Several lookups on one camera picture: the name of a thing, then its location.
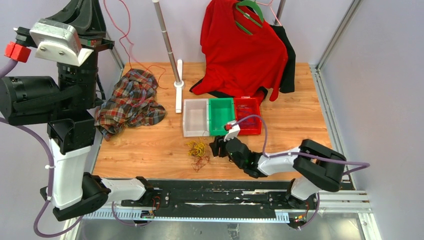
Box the pink clothes hanger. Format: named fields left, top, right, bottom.
left=256, top=0, right=280, bottom=26

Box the white rack base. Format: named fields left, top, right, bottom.
left=174, top=59, right=185, bottom=114

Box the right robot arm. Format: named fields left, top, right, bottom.
left=209, top=136, right=346, bottom=209

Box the plaid flannel shirt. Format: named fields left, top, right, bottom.
left=94, top=68, right=167, bottom=141

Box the red t-shirt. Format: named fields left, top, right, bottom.
left=190, top=0, right=288, bottom=102

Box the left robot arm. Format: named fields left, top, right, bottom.
left=0, top=0, right=154, bottom=222

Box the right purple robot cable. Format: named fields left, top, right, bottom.
left=224, top=114, right=371, bottom=230

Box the colourful cable pile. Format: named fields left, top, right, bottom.
left=185, top=139, right=212, bottom=173

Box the thin purple cable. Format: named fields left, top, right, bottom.
left=236, top=104, right=261, bottom=131

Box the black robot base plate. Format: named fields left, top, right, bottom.
left=121, top=180, right=316, bottom=220

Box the white plastic bin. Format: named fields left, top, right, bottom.
left=182, top=98, right=210, bottom=138

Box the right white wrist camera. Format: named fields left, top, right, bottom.
left=223, top=120, right=241, bottom=142

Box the black t-shirt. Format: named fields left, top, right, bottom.
left=270, top=25, right=296, bottom=94

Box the thin red cable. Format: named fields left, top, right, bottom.
left=103, top=0, right=169, bottom=90

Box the green clothes hanger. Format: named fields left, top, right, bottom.
left=235, top=0, right=265, bottom=28

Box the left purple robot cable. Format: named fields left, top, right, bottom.
left=0, top=41, right=153, bottom=239

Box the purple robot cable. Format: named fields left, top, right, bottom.
left=0, top=41, right=153, bottom=239
left=224, top=114, right=371, bottom=230

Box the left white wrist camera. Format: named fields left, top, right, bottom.
left=29, top=18, right=94, bottom=67

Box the green plastic bin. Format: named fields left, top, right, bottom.
left=208, top=98, right=236, bottom=136

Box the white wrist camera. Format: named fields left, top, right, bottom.
left=223, top=120, right=241, bottom=142
left=29, top=18, right=94, bottom=67

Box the red plastic bin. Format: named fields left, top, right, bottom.
left=233, top=97, right=262, bottom=136

